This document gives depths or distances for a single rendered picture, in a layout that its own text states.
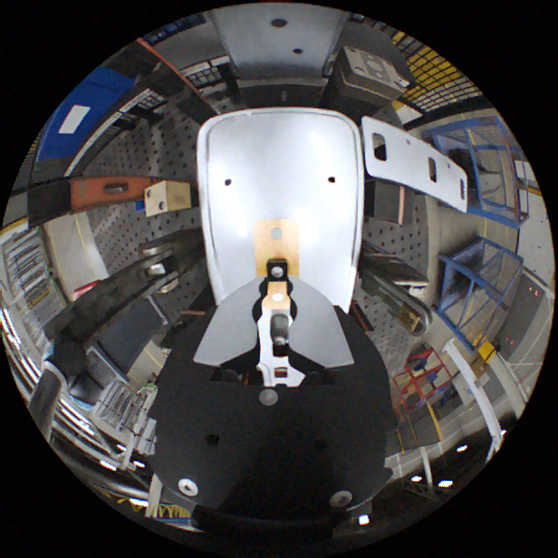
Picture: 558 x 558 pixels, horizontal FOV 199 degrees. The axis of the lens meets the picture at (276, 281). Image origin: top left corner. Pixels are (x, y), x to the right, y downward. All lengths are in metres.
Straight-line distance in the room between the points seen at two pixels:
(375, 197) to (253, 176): 0.18
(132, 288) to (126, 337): 0.58
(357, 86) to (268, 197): 0.21
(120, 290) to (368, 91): 0.37
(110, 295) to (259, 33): 0.30
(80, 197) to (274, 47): 0.24
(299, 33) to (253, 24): 0.05
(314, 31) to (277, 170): 0.20
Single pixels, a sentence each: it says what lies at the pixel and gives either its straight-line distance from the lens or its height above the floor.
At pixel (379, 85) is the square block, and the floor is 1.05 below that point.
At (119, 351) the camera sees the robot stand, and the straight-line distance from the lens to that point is 0.74.
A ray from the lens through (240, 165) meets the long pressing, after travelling 0.22.
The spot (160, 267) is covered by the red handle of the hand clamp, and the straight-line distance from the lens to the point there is 0.20.
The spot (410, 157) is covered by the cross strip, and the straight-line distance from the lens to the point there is 0.31.
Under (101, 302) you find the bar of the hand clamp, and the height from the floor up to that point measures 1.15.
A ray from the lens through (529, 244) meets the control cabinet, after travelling 7.86.
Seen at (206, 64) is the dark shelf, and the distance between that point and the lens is 0.35.
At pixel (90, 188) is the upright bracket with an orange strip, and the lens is 0.18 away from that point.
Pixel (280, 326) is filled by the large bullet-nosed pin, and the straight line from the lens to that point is 0.24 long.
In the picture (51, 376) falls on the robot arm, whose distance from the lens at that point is 0.68.
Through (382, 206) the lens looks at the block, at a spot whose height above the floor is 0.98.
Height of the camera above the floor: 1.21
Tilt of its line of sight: 63 degrees down
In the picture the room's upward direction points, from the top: 176 degrees counter-clockwise
